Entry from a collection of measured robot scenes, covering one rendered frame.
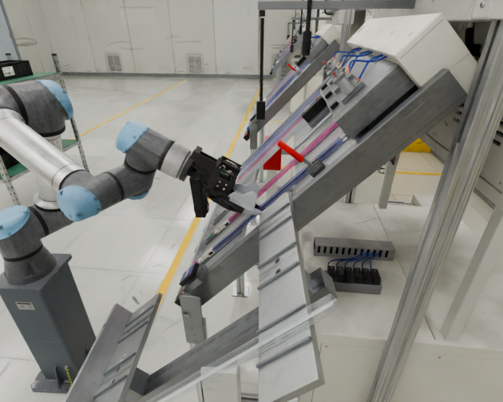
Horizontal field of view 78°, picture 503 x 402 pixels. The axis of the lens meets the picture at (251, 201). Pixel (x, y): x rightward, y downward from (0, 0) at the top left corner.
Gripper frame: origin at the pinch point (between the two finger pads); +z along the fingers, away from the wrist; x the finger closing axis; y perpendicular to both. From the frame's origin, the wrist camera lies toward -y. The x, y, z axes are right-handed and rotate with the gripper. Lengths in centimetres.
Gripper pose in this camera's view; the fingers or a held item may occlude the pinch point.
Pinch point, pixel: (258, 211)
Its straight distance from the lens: 75.4
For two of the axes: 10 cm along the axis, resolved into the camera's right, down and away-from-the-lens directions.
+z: 8.8, 4.5, 1.4
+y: 4.6, -7.5, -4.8
